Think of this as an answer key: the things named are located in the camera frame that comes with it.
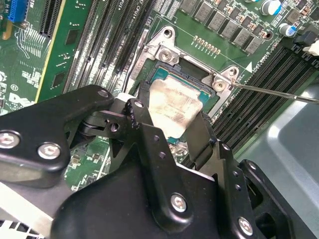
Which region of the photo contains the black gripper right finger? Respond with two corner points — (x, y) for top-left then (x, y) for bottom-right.
(185, 111), (295, 239)

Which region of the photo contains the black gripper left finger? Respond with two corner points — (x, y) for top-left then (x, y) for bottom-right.
(0, 80), (194, 227)

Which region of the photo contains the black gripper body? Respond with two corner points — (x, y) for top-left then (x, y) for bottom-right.
(51, 161), (225, 239)

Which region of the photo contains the thin metal locking lever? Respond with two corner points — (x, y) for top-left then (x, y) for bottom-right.
(122, 28), (150, 94)
(228, 81), (319, 104)

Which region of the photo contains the silver CPU chip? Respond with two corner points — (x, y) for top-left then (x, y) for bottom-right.
(147, 67), (214, 146)

